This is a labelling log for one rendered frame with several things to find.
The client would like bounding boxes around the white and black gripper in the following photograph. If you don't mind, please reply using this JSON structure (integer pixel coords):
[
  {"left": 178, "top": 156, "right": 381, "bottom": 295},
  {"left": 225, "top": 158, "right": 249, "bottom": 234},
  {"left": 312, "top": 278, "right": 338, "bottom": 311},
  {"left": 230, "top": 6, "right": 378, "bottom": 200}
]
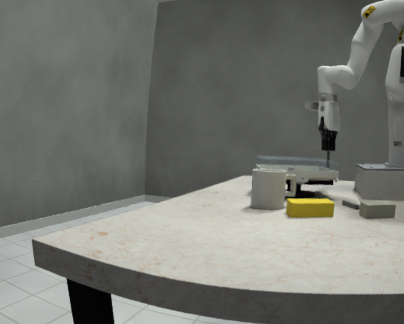
[{"left": 318, "top": 101, "right": 340, "bottom": 151}]

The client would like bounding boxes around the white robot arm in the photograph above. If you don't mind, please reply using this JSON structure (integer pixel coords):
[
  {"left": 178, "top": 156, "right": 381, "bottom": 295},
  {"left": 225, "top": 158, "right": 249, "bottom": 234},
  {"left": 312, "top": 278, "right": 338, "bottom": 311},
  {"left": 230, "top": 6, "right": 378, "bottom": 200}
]
[{"left": 305, "top": 0, "right": 404, "bottom": 167}]

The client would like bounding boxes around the yellow rectangular block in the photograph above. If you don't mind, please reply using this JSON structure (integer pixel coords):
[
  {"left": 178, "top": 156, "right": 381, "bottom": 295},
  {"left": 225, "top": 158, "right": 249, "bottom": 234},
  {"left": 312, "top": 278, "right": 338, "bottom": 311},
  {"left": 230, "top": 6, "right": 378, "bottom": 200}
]
[{"left": 286, "top": 199, "right": 335, "bottom": 218}]

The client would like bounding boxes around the white mug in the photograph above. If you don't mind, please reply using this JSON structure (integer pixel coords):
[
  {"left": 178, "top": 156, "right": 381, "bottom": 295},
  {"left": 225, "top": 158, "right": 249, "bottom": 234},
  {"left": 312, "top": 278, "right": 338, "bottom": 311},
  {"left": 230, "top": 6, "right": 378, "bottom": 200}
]
[{"left": 251, "top": 169, "right": 297, "bottom": 210}]

